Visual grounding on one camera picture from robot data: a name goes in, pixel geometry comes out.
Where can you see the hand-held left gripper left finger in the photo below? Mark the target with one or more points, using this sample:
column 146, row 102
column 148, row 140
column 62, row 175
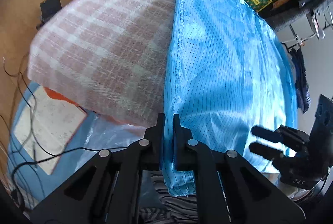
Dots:
column 161, row 140

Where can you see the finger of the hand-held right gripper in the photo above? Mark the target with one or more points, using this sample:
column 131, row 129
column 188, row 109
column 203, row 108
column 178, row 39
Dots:
column 262, row 151
column 264, row 133

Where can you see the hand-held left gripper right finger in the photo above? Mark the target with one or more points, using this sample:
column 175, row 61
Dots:
column 178, row 140

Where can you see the blue striped work coat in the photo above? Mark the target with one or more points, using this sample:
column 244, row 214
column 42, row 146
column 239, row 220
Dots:
column 213, row 57

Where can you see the white clothes hanger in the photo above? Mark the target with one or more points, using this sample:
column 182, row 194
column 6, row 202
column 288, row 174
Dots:
column 312, row 35

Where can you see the clear plastic sheet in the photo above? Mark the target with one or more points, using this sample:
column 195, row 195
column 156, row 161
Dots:
column 117, row 133

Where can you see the striped grey pants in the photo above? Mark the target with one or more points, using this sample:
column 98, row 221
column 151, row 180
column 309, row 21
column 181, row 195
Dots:
column 179, row 205

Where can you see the navy puffer jacket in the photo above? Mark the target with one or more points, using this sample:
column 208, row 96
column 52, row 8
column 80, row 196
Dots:
column 300, row 78

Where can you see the white board orange edge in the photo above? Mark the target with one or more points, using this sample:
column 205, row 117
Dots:
column 52, row 122

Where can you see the pink checked blanket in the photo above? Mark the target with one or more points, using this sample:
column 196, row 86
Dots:
column 104, row 44

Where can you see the grey rolled mat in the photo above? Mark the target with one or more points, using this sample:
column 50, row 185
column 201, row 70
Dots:
column 288, row 18

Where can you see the light blue floor mat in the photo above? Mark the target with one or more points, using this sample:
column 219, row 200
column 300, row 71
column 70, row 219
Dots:
column 31, row 187

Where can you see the black box device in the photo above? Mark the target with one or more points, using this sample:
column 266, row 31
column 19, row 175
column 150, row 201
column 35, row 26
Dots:
column 50, row 9

